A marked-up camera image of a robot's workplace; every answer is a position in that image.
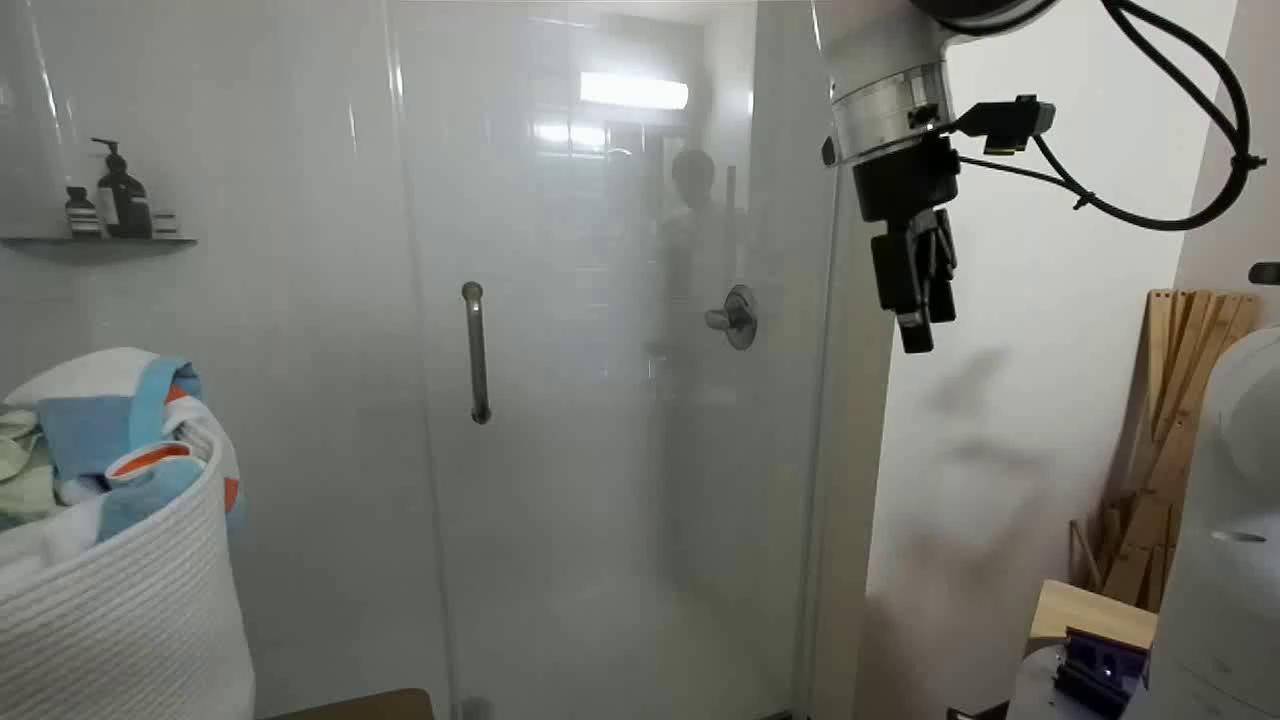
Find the dark pump bottle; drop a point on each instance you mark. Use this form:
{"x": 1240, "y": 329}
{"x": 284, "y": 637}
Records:
{"x": 120, "y": 202}

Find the glass shower shelf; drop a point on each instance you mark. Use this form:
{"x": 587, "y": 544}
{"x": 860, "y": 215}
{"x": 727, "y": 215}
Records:
{"x": 102, "y": 240}

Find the leaning wooden planks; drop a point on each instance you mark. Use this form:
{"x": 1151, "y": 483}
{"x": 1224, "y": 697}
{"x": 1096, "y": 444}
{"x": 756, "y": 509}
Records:
{"x": 1174, "y": 443}

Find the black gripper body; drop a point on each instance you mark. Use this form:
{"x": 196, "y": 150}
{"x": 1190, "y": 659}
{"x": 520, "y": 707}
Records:
{"x": 911, "y": 185}

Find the pale green cloth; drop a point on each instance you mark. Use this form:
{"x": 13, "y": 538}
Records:
{"x": 20, "y": 474}

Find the light wooden board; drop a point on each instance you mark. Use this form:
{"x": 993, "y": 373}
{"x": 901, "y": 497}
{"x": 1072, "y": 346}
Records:
{"x": 1088, "y": 614}

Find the blue and orange towel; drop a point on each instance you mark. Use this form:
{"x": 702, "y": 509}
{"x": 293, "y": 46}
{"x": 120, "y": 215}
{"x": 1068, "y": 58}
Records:
{"x": 102, "y": 444}

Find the fixed glass shower panel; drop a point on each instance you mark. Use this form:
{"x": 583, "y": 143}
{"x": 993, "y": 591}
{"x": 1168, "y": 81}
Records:
{"x": 306, "y": 400}

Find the glass shower door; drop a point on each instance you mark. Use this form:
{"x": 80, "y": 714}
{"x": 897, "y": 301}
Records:
{"x": 601, "y": 506}

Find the small dark jar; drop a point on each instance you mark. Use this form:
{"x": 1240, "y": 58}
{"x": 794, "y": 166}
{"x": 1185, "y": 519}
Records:
{"x": 80, "y": 215}

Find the small pale jar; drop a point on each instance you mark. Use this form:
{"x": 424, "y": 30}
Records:
{"x": 165, "y": 225}

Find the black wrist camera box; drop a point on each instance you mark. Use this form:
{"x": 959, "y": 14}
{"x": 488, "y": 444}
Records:
{"x": 1005, "y": 123}

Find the chrome shower valve knob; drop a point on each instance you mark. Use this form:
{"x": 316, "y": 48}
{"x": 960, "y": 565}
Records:
{"x": 734, "y": 318}

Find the brown furniture piece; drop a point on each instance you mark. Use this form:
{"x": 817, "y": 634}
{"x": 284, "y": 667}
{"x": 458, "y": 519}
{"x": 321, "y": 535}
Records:
{"x": 362, "y": 707}

